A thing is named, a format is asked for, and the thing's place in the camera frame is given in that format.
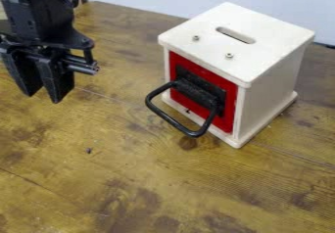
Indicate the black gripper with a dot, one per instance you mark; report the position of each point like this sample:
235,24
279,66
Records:
43,23

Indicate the red drawer with black handle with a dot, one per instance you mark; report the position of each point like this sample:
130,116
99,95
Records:
202,92

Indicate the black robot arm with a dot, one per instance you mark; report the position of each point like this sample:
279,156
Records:
43,50

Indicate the small dark screw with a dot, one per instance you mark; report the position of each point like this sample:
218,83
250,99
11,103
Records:
88,150

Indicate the white wooden box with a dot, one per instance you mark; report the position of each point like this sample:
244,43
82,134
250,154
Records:
247,53

